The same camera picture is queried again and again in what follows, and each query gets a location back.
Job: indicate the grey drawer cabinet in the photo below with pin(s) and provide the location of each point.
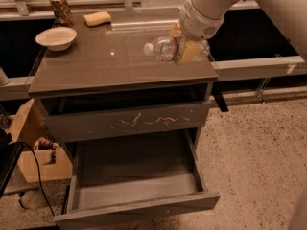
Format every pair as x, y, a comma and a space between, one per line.
130, 124

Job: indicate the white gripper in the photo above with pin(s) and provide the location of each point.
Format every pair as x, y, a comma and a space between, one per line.
199, 24

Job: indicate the yellow sponge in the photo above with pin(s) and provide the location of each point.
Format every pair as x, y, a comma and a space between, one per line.
97, 18

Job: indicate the white ceramic bowl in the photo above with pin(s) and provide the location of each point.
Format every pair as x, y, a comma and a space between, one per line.
56, 39

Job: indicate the white object at left edge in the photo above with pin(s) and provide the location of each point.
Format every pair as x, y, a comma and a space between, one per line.
4, 80

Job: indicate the grey top drawer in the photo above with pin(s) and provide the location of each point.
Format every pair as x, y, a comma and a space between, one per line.
129, 121

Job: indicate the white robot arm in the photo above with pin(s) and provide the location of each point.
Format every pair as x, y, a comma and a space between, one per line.
289, 16

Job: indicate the cardboard box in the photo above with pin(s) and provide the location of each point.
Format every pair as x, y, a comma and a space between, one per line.
50, 161

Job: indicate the black table edge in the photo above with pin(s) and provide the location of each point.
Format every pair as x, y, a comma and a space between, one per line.
9, 155

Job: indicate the open grey middle drawer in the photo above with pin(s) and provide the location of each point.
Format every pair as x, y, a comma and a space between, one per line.
129, 178

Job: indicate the metal window railing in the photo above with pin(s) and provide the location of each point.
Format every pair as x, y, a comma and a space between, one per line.
109, 59

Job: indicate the clear plastic water bottle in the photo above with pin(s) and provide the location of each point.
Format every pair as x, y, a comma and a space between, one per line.
165, 49

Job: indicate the patterned drink can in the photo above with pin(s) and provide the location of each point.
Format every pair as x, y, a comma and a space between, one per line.
62, 12

